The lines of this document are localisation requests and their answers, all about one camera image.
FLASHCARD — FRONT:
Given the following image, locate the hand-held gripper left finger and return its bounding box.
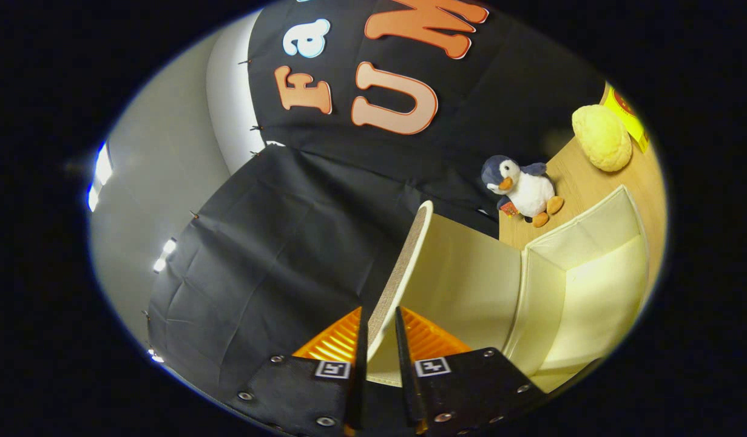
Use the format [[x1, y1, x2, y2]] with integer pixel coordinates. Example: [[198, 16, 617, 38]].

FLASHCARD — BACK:
[[228, 307, 369, 437]]

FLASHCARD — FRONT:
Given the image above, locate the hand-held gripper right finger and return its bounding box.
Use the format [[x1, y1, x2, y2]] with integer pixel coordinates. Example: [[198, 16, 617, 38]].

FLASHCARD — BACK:
[[394, 307, 547, 437]]

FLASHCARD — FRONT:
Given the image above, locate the beige fabric storage box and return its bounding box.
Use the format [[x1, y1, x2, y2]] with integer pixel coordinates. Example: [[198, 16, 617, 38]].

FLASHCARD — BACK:
[[366, 185, 650, 394]]

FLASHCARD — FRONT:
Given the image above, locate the black backdrop cloth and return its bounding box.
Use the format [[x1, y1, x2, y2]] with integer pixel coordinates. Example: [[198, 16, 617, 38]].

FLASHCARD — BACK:
[[146, 0, 610, 401]]

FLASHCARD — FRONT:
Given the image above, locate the white ceiling light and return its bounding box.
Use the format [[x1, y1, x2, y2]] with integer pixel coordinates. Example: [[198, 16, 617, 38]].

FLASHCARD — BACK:
[[87, 143, 113, 212], [153, 239, 177, 273]]

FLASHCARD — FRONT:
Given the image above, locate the penguin plush toy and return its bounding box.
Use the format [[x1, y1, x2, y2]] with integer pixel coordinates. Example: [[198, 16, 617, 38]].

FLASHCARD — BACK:
[[481, 155, 565, 228]]

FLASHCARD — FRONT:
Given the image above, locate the yellow round plush cushion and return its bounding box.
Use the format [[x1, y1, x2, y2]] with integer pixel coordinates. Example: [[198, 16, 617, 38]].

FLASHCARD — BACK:
[[572, 104, 633, 172]]

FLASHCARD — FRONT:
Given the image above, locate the yellow book with red circle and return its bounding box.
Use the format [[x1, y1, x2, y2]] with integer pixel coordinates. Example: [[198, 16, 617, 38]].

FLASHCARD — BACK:
[[601, 82, 650, 152]]

